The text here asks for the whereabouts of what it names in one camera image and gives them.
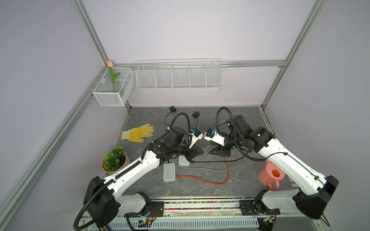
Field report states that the white network switch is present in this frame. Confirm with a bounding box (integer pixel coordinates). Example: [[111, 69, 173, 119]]
[[178, 156, 190, 167], [163, 163, 176, 182]]

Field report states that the grey ethernet cable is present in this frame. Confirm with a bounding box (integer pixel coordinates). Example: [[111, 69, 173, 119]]
[[175, 157, 246, 171]]

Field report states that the red ethernet cable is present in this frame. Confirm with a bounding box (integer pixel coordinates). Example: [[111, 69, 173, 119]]
[[175, 157, 230, 186]]

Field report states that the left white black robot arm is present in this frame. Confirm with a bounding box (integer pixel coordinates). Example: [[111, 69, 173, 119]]
[[73, 113, 204, 231]]

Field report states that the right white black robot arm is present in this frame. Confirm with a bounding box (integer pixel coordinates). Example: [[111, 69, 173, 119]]
[[204, 115, 339, 219]]

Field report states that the yellow work glove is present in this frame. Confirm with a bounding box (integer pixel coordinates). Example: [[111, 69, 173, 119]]
[[120, 124, 154, 143]]

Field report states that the pink watering can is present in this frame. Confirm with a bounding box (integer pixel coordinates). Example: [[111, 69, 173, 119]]
[[258, 160, 286, 191]]

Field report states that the green potted plant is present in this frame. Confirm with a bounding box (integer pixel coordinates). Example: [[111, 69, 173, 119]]
[[101, 146, 131, 174]]

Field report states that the small white mesh basket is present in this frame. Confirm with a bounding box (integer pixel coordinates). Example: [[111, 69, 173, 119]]
[[93, 67, 135, 106]]

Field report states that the artificial pink tulip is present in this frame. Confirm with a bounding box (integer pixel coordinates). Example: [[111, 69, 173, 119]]
[[107, 60, 120, 93]]

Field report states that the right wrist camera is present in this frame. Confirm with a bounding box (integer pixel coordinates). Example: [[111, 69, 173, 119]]
[[204, 129, 225, 146]]

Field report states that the long white wire basket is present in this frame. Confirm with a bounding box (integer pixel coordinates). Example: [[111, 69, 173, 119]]
[[136, 59, 224, 91]]

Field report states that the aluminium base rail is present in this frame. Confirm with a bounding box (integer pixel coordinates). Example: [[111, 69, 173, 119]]
[[76, 197, 333, 231]]

